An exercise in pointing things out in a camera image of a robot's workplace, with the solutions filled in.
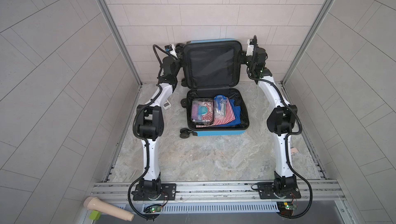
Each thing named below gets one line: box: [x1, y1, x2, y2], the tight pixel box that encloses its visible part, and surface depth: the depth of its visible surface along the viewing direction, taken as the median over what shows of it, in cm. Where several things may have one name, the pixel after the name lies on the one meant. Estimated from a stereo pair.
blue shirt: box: [217, 98, 242, 127], surface depth 91 cm
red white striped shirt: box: [195, 96, 236, 128], surface depth 93 cm
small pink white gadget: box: [290, 147, 299, 155], surface depth 84 cm
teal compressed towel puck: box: [200, 105, 208, 115], surface depth 95 cm
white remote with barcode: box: [162, 99, 172, 110], surface depth 104 cm
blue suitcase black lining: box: [182, 39, 250, 131], surface depth 93 cm
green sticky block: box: [88, 209, 102, 221], surface depth 65 cm
